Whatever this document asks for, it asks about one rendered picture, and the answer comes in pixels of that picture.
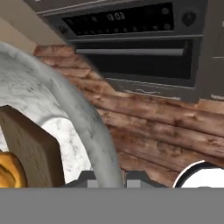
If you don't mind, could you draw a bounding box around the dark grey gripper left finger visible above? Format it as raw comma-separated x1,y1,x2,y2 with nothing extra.
64,170,100,189

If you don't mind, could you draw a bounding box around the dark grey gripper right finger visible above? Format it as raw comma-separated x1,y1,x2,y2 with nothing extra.
122,170,168,189

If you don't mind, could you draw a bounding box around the white marble bowl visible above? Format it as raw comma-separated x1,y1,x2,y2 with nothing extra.
0,41,124,189

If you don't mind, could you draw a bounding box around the brown bread slice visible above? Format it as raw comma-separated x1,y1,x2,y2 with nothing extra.
0,105,66,189

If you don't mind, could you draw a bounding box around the golden orange bread piece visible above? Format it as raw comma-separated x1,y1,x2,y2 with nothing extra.
0,150,28,189

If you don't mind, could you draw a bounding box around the dark grey oven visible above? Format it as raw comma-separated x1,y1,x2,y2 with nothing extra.
23,0,210,104

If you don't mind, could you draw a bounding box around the white round black-rimmed object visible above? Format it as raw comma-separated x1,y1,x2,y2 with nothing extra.
171,159,224,189

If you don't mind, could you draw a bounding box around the grey cupboard run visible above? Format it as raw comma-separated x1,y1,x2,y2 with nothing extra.
200,0,224,102

